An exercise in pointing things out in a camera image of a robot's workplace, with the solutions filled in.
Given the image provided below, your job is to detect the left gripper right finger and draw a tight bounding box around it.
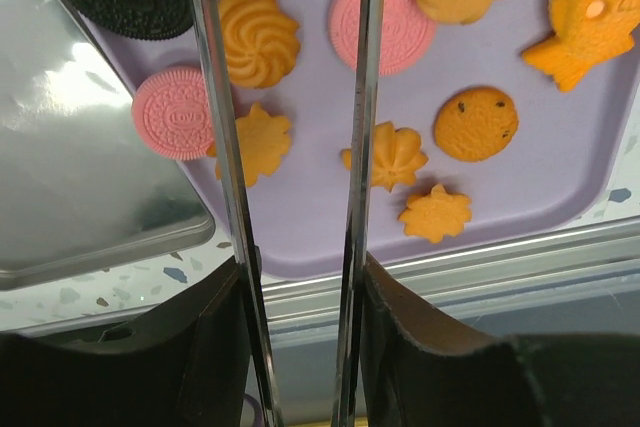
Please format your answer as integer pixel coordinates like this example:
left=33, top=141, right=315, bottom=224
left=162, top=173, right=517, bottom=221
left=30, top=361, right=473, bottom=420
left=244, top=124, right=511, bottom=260
left=360, top=256, right=639, bottom=426

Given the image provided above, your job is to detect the orange leaf cookie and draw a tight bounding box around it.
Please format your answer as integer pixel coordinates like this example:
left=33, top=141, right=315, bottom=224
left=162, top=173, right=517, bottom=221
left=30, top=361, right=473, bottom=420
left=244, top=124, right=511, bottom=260
left=398, top=184, right=472, bottom=244
left=236, top=102, right=292, bottom=187

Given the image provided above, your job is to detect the pink sandwich cookie centre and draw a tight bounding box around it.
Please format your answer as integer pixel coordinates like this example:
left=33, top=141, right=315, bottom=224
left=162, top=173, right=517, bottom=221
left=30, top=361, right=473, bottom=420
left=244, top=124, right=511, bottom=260
left=328, top=0, right=436, bottom=76

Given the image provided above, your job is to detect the orange swirl cookie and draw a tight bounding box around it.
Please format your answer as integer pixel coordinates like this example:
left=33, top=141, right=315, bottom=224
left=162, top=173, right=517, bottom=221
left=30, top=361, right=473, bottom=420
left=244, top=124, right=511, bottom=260
left=218, top=0, right=301, bottom=89

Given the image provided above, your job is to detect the orange chip cookie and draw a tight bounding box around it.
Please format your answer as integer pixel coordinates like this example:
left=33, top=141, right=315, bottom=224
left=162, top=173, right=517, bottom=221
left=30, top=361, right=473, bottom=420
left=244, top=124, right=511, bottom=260
left=433, top=86, right=519, bottom=162

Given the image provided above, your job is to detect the pink sandwich cookie left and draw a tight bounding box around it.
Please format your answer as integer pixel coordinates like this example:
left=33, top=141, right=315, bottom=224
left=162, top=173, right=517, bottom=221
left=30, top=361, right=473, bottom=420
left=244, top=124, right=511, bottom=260
left=131, top=66, right=214, bottom=161

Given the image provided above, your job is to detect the orange leaf cookie left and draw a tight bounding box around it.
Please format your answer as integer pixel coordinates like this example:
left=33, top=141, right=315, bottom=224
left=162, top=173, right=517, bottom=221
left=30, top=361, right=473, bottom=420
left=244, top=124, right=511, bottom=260
left=236, top=102, right=292, bottom=187

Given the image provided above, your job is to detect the orange fish cookie right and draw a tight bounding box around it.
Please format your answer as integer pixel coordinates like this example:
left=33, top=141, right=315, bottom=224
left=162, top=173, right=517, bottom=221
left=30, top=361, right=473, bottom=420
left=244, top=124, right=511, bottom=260
left=521, top=0, right=639, bottom=92

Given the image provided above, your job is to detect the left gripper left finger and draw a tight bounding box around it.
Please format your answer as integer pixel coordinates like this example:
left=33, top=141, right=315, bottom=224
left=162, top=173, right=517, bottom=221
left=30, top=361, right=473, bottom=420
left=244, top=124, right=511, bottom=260
left=1, top=259, right=250, bottom=426

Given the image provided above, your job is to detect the orange leaf cookie bottom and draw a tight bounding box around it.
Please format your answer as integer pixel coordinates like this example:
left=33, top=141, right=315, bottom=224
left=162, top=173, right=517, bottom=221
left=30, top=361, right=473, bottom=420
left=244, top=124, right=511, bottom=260
left=398, top=184, right=472, bottom=244

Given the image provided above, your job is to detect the pink sandwich cookie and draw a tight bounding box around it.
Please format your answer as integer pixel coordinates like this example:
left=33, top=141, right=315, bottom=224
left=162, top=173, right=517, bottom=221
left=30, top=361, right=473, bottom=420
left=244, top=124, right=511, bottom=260
left=131, top=66, right=214, bottom=161
left=328, top=0, right=436, bottom=76

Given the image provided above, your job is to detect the orange rosette cookie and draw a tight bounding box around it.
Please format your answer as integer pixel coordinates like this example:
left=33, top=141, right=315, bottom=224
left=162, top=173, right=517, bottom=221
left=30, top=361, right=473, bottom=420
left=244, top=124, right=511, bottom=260
left=371, top=122, right=429, bottom=193

